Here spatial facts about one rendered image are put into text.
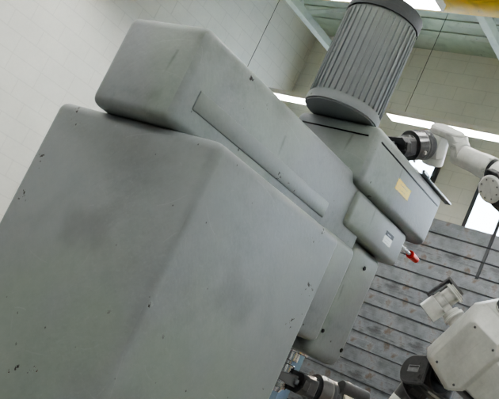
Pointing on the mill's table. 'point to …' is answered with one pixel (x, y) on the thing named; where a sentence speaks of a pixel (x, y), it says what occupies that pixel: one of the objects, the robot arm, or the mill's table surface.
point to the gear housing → (374, 229)
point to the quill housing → (341, 309)
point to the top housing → (380, 172)
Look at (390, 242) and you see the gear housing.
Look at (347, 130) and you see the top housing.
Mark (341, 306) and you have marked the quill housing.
